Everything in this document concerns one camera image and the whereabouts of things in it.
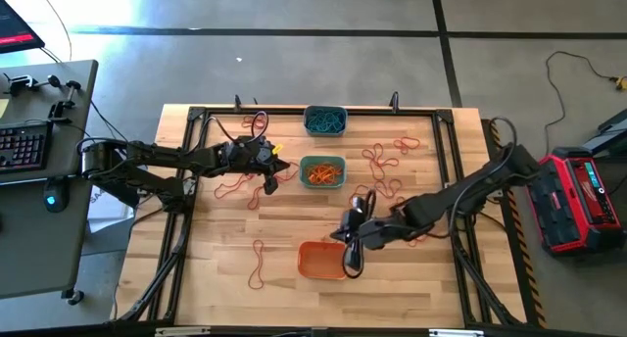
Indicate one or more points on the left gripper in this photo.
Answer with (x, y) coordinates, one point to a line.
(245, 155)

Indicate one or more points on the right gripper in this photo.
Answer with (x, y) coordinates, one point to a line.
(384, 231)

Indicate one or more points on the blue rubber band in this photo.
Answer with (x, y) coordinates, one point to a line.
(323, 121)

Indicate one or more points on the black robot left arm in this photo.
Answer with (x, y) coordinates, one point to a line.
(157, 156)

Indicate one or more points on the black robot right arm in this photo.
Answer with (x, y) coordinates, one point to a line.
(470, 190)

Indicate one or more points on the scattered rubber bands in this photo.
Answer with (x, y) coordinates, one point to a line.
(178, 278)

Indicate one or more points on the small yellow tag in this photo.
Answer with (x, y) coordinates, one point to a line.
(277, 149)

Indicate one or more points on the green plastic basket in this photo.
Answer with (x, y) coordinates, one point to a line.
(306, 180)

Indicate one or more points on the orange plastic basket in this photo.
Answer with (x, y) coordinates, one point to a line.
(318, 261)

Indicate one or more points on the blue plastic basket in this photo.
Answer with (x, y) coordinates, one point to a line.
(309, 129)

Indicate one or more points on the yellow black hazard tape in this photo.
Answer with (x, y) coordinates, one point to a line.
(526, 258)

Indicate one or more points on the white printed sheet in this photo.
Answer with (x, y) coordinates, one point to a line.
(105, 209)

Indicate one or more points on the red black power station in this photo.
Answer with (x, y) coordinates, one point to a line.
(563, 214)

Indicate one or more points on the black computer mouse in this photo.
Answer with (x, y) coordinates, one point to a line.
(55, 197)

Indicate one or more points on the black desk clamp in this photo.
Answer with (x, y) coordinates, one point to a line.
(22, 82)
(61, 107)

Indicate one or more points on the grey side desk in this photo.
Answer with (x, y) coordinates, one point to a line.
(29, 239)

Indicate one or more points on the black backlit keyboard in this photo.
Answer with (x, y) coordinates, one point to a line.
(22, 146)

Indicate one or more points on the grey metal stand base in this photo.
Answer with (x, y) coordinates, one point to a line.
(610, 136)

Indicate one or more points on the dark computer screen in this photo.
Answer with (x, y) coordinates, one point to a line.
(14, 28)

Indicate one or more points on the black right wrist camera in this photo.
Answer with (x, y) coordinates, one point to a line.
(352, 219)

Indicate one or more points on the silver frame bracket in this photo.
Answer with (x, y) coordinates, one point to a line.
(448, 185)

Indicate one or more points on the silver metal bracket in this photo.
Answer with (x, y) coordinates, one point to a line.
(455, 333)
(181, 332)

